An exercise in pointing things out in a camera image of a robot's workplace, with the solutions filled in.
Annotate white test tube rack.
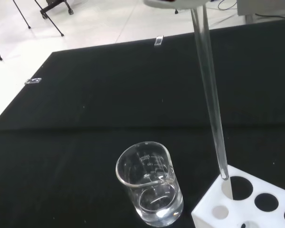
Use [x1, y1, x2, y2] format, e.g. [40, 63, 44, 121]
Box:
[191, 164, 285, 228]

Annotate grey equipment box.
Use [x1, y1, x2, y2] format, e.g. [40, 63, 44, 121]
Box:
[237, 0, 285, 19]

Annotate black chair base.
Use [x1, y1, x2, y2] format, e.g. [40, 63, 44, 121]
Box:
[39, 0, 75, 20]

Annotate clear glass beaker with water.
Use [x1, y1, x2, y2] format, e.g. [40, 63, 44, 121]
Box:
[115, 141, 184, 227]

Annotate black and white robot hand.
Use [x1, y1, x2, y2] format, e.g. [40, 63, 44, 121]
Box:
[142, 0, 213, 11]

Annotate black bench cloth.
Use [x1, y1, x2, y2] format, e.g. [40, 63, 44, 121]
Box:
[0, 18, 285, 228]

